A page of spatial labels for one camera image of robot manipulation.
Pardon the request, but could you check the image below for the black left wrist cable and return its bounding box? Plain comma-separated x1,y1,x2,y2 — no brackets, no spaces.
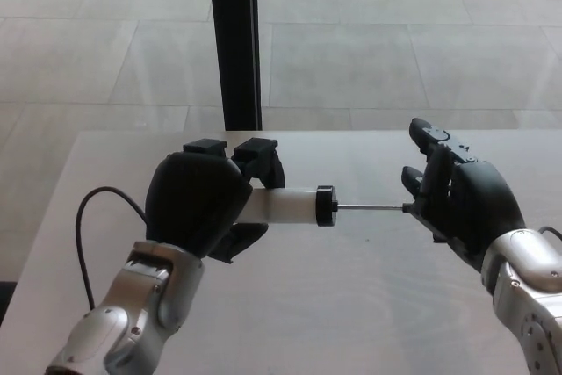
75,186,149,310

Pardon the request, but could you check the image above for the black vertical window post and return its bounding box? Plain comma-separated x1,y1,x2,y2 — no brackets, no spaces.
206,0,263,133

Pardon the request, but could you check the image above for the white air pump black handle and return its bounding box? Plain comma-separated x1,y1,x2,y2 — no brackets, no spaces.
240,184,422,227

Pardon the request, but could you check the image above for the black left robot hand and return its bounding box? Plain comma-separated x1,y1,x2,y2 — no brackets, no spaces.
144,137,286,265

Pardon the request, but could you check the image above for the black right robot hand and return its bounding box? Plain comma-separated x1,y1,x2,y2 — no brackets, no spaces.
400,118,527,273

